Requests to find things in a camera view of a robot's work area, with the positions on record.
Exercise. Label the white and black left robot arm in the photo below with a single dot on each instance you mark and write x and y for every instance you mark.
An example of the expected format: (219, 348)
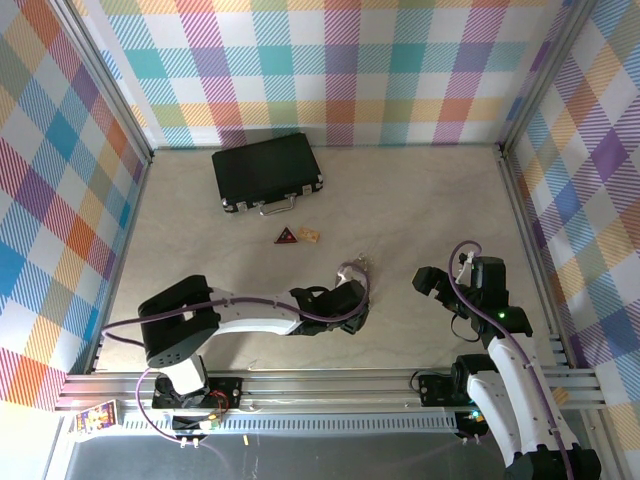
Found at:
(250, 325)

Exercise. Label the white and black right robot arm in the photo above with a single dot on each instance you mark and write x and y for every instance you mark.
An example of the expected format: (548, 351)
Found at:
(515, 400)

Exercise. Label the small tan wooden block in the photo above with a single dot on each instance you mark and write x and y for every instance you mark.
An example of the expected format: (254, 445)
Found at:
(309, 234)

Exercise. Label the red triangular tile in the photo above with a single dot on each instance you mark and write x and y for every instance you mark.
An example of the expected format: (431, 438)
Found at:
(286, 236)

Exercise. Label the colourful card box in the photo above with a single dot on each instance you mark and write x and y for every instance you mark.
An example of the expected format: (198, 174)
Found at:
(97, 417)

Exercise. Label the aluminium side rail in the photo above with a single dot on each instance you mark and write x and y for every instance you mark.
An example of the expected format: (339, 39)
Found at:
(537, 270)

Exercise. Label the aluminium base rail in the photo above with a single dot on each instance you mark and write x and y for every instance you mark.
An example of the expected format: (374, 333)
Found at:
(325, 392)

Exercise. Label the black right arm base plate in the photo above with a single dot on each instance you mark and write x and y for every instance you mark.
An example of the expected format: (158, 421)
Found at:
(435, 390)

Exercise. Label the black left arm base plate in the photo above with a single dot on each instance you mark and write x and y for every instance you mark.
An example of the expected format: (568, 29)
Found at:
(225, 392)

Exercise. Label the aluminium frame post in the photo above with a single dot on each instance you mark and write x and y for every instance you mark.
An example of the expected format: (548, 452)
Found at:
(545, 80)
(107, 95)

